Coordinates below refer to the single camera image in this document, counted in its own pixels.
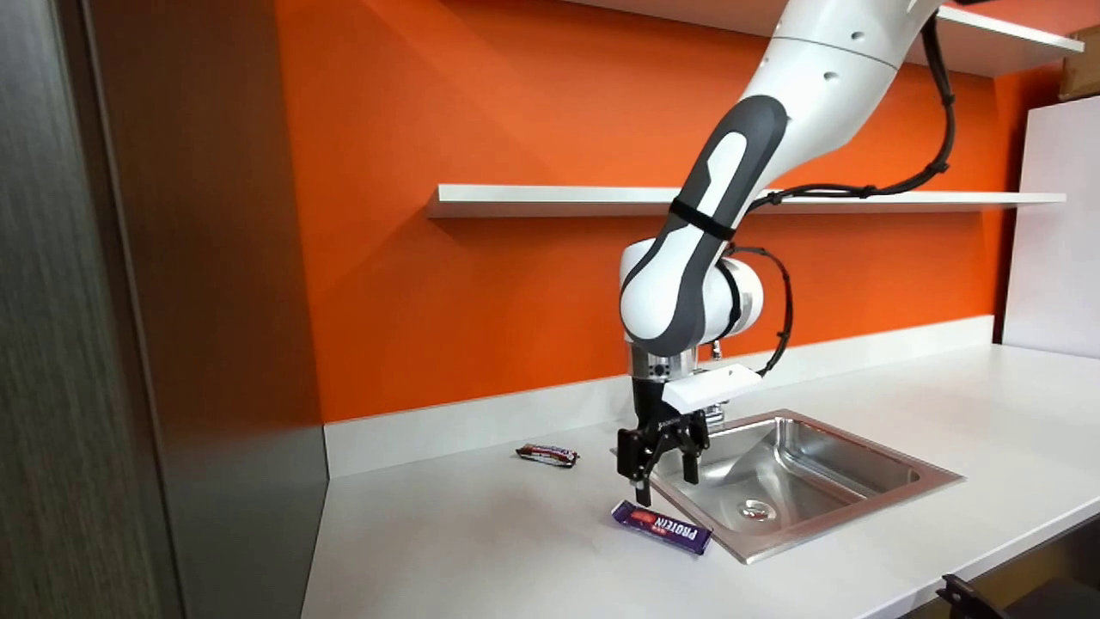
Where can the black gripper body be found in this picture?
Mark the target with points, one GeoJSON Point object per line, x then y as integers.
{"type": "Point", "coordinates": [658, 434]}

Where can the purple protein bar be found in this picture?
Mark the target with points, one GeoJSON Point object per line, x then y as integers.
{"type": "Point", "coordinates": [661, 527]}

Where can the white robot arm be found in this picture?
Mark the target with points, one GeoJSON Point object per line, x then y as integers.
{"type": "Point", "coordinates": [743, 158]}

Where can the round sink drain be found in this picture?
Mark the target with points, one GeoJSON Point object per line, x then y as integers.
{"type": "Point", "coordinates": [756, 510]}

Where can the red dark snack bar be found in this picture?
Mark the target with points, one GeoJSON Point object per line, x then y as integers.
{"type": "Point", "coordinates": [549, 456]}

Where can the stainless steel sink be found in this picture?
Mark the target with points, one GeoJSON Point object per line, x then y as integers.
{"type": "Point", "coordinates": [835, 468]}

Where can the white side panel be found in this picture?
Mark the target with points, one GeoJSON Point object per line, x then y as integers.
{"type": "Point", "coordinates": [1059, 227]}

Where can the dark wood cabinet panel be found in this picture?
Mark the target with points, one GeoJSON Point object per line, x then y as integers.
{"type": "Point", "coordinates": [149, 319]}

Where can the white high shelf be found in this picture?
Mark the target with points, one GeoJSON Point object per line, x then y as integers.
{"type": "Point", "coordinates": [1007, 40]}

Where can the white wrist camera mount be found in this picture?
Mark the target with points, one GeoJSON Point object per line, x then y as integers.
{"type": "Point", "coordinates": [713, 386]}

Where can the white wall shelf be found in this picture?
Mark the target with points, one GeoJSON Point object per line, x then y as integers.
{"type": "Point", "coordinates": [551, 200]}

